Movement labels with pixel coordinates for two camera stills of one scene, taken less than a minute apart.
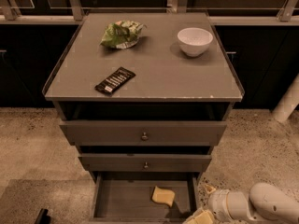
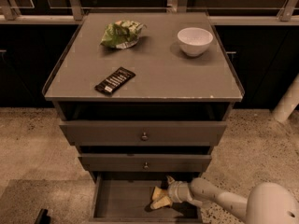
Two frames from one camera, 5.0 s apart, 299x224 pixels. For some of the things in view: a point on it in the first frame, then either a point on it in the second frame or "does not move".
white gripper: [218, 201] to [174, 191]
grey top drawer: [142, 133] does not move
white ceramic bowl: [194, 42] does not move
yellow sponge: [163, 196] does not move
